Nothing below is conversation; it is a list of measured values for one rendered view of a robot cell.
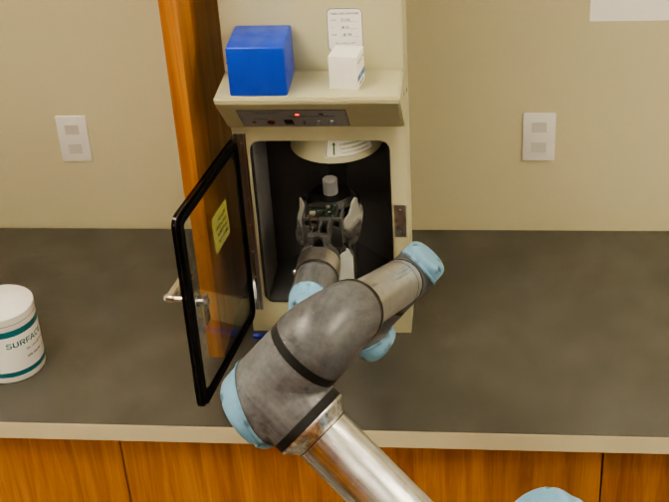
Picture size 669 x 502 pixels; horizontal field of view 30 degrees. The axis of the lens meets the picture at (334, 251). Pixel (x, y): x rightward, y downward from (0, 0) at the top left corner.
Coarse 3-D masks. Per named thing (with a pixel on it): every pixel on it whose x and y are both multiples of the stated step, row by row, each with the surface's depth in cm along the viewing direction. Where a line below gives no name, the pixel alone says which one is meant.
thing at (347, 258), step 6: (354, 192) 234; (306, 198) 233; (348, 210) 229; (354, 246) 235; (342, 252) 234; (348, 252) 235; (354, 252) 236; (342, 258) 234; (348, 258) 235; (354, 258) 237; (342, 264) 235; (348, 264) 236; (354, 264) 237; (342, 270) 236; (348, 270) 237; (354, 270) 238; (342, 276) 237; (348, 276) 237; (354, 276) 238
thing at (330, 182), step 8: (328, 176) 231; (328, 184) 229; (336, 184) 230; (312, 192) 232; (320, 192) 232; (328, 192) 230; (336, 192) 231; (344, 192) 231; (352, 192) 233; (312, 200) 230; (320, 200) 229; (328, 200) 229; (336, 200) 229; (344, 200) 229
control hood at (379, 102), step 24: (312, 72) 220; (384, 72) 219; (216, 96) 214; (240, 96) 214; (264, 96) 213; (288, 96) 213; (312, 96) 212; (336, 96) 211; (360, 96) 211; (384, 96) 210; (240, 120) 222; (360, 120) 220; (384, 120) 219
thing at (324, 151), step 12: (300, 144) 235; (312, 144) 233; (324, 144) 232; (336, 144) 231; (348, 144) 232; (360, 144) 233; (372, 144) 235; (300, 156) 235; (312, 156) 233; (324, 156) 232; (336, 156) 232; (348, 156) 232; (360, 156) 233
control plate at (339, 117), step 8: (240, 112) 217; (248, 112) 217; (256, 112) 217; (264, 112) 217; (272, 112) 217; (280, 112) 216; (288, 112) 216; (296, 112) 216; (304, 112) 216; (312, 112) 216; (320, 112) 216; (328, 112) 216; (336, 112) 216; (344, 112) 215; (248, 120) 221; (256, 120) 221; (264, 120) 221; (272, 120) 221; (280, 120) 221; (296, 120) 220; (304, 120) 220; (312, 120) 220; (320, 120) 220; (328, 120) 220; (336, 120) 220; (344, 120) 219
